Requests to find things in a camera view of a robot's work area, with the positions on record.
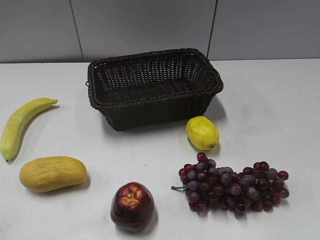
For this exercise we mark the dark brown wicker basket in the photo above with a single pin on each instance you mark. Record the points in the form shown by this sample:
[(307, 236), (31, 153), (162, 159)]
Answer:
[(152, 88)]

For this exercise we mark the dark red apple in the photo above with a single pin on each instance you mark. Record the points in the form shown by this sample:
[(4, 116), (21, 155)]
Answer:
[(132, 207)]

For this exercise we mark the yellow banana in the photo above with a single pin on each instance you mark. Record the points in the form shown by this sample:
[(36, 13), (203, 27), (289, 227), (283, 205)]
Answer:
[(13, 130)]

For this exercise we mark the purple red grape bunch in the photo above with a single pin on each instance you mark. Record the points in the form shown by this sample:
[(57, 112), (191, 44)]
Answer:
[(207, 187)]

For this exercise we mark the yellow mango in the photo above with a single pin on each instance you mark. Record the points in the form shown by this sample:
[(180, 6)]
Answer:
[(52, 173)]

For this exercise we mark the yellow lemon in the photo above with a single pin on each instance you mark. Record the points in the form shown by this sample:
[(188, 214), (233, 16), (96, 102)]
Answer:
[(202, 133)]

